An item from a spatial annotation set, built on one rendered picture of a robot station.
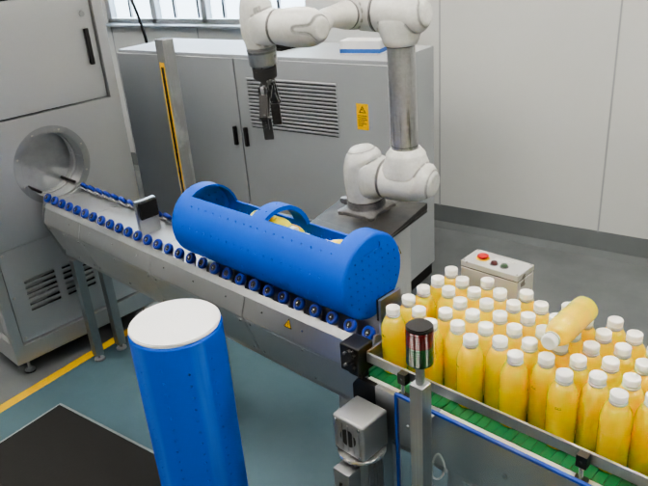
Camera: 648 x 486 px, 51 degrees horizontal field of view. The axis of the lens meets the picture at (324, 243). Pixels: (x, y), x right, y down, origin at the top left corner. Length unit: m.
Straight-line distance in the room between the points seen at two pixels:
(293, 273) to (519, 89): 2.89
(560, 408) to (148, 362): 1.13
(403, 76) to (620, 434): 1.40
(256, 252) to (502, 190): 2.96
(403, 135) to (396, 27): 0.39
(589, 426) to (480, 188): 3.42
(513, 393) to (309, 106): 2.54
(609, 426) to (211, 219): 1.46
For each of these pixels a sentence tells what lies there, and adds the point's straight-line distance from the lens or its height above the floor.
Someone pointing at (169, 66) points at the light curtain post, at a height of 1.58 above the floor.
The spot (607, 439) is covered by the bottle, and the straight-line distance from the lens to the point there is 1.70.
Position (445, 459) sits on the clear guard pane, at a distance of 1.86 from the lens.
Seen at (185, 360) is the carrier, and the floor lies 0.98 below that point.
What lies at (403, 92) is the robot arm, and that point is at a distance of 2.49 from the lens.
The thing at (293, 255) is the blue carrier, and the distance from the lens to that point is 2.13.
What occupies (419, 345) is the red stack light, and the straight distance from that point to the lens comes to 1.53.
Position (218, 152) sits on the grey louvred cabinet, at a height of 0.81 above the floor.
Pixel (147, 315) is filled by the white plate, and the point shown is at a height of 1.04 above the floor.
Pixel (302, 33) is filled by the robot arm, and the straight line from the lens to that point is 1.97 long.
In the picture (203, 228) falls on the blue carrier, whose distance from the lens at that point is 2.47.
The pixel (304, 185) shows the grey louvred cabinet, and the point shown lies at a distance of 4.14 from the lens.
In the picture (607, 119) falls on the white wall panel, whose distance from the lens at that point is 4.60.
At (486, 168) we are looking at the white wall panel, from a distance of 4.94.
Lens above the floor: 2.07
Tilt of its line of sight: 25 degrees down
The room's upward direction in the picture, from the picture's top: 5 degrees counter-clockwise
